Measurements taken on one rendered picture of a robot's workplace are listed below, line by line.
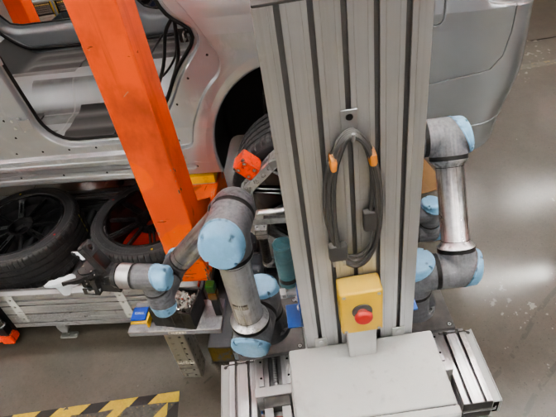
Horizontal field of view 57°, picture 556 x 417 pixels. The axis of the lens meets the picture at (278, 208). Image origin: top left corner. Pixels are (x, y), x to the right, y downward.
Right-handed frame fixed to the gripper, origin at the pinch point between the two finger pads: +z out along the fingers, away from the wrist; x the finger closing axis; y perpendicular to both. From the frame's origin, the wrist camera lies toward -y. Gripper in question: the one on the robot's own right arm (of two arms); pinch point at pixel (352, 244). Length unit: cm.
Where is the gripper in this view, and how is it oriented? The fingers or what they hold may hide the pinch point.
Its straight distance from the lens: 199.6
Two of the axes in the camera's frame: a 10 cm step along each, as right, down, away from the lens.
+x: 0.3, 6.6, -7.5
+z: -9.9, 1.2, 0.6
